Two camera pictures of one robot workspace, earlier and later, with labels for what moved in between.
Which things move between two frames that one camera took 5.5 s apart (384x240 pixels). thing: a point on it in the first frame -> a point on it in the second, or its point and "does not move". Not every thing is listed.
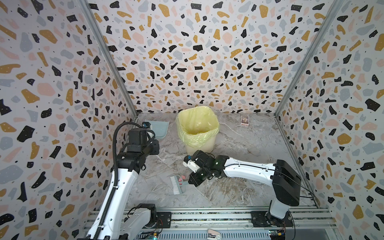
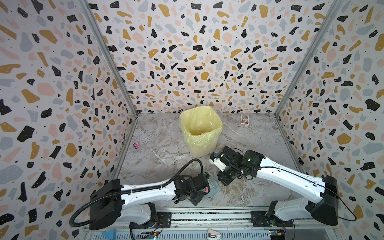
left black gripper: [155, 149] -> [198, 200]
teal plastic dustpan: [160, 128] -> [214, 186]
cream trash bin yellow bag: [198, 126] does not move
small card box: [244, 120] does not move
